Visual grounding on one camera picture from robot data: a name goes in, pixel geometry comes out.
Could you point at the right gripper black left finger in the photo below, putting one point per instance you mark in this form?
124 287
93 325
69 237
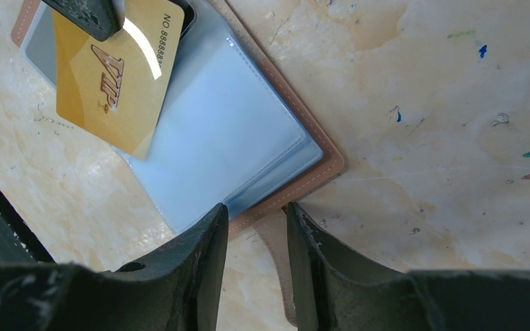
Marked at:
175 287

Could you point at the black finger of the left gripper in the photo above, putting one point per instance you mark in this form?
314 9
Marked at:
98 18

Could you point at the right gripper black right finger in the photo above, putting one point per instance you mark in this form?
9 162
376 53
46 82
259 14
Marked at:
337 288

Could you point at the gold VIP credit card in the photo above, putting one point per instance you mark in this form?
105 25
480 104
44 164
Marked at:
114 89

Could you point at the brown leather card holder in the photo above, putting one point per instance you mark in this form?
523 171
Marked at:
231 129

